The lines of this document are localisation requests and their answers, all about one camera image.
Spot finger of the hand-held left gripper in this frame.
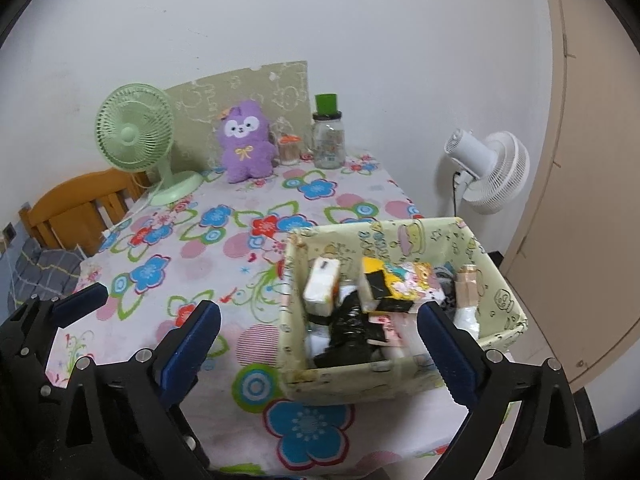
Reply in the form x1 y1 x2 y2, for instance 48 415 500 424
0 282 109 361

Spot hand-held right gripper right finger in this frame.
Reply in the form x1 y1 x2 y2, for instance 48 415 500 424
417 301 586 480

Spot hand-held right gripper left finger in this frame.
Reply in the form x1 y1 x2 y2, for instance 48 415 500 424
57 300 222 480

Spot pink cartoon card packet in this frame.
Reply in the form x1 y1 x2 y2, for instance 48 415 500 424
370 312 418 348

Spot grey socks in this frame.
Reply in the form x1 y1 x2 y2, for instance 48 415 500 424
432 267 458 311

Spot beige bag roll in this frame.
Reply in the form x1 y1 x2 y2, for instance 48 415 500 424
452 264 482 338

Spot colourful cartoon print packet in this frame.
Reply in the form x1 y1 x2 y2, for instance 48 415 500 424
392 261 447 303

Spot green tissue pack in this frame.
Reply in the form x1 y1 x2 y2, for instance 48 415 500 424
360 256 417 313

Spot black plastic bag bundle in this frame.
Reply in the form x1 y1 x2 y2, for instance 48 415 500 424
312 290 396 368

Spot yellow patterned storage box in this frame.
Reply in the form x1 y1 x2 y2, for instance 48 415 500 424
278 216 528 407

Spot white tissue pack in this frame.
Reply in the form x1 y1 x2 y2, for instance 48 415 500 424
303 256 342 317

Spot grey plaid pillow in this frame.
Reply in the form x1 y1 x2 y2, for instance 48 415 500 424
9 237 86 306

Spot floral tablecloth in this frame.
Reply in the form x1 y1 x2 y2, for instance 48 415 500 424
45 152 521 478

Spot wooden bed headboard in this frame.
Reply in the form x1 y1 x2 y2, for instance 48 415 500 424
19 167 153 258

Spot green desk fan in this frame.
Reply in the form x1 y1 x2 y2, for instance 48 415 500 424
95 83 204 206

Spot white standing fan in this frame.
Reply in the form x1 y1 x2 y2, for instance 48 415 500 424
444 129 531 216

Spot purple plush toy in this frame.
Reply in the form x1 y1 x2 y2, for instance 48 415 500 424
216 100 279 184

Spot beige door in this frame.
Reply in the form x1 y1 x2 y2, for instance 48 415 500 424
500 0 640 391

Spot small cup with orange lid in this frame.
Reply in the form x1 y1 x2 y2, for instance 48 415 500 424
277 132 302 166

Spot green patterned board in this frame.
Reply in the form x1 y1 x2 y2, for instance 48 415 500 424
162 61 310 171

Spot glass jar with green lid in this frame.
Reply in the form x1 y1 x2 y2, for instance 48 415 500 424
311 92 347 170

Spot white fan power cable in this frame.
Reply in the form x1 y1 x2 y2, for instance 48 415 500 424
102 180 161 239

